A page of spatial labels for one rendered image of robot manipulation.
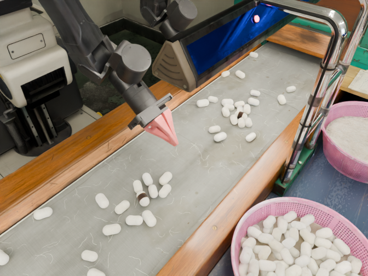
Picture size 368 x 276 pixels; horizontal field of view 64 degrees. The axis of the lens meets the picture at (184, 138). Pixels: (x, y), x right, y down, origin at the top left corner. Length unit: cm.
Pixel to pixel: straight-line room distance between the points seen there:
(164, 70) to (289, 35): 77
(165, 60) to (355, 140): 64
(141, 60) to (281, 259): 47
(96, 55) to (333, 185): 66
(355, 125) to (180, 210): 58
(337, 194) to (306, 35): 56
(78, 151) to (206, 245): 39
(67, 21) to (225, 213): 47
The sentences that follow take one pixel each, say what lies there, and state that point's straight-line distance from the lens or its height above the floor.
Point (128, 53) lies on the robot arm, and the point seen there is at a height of 103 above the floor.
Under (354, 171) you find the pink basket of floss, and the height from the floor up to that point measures 71.
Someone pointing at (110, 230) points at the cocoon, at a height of 76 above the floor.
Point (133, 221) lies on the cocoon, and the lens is 63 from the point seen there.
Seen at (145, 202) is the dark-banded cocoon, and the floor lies 76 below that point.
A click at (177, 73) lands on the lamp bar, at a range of 43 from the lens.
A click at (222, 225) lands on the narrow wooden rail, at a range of 61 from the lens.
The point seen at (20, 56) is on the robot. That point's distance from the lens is 114.
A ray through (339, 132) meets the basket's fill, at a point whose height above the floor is 73.
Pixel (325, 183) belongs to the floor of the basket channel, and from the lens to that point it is 86.
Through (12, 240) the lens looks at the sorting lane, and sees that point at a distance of 71.
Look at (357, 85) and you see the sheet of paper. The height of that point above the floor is 78.
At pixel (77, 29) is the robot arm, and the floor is 107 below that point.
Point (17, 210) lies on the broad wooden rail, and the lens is 73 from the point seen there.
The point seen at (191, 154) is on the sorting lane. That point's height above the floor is 74.
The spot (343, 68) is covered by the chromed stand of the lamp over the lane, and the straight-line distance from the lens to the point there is 72.
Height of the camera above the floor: 129
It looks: 44 degrees down
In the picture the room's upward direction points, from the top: straight up
